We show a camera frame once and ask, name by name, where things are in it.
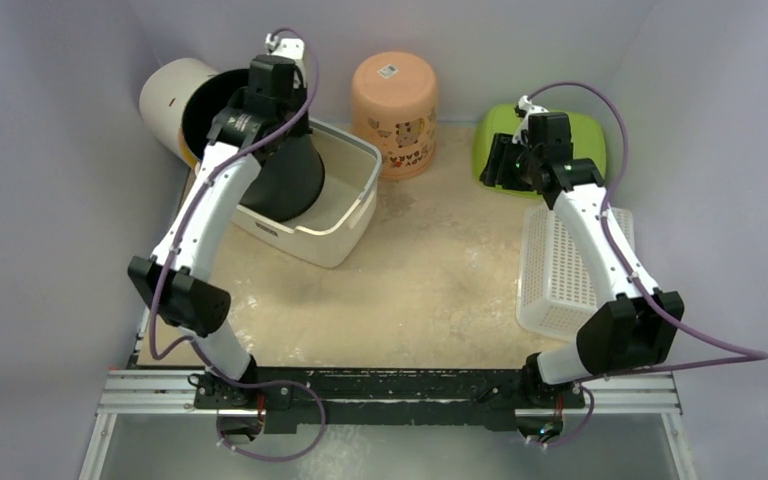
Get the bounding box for white orange cylindrical container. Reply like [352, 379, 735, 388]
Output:
[138, 58, 218, 169]

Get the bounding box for large orange plastic bucket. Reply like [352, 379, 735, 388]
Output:
[350, 51, 439, 180]

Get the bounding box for cream plastic storage basket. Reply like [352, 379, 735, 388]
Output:
[195, 117, 384, 270]

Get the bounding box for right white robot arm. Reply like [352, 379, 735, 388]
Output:
[480, 107, 684, 407]

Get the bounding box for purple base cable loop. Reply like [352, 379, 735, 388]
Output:
[214, 381, 328, 464]

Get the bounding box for green white perforated basket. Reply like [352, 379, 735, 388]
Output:
[515, 205, 601, 342]

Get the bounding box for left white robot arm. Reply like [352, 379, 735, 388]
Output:
[128, 54, 313, 409]

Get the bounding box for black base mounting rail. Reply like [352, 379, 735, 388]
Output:
[187, 367, 585, 434]

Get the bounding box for tall black cylindrical bin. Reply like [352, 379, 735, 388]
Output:
[182, 69, 325, 222]

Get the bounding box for green plastic tub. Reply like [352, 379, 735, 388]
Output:
[471, 103, 607, 198]

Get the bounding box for aluminium table frame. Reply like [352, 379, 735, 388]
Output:
[79, 311, 700, 480]

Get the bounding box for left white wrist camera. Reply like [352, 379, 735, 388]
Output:
[265, 33, 306, 69]

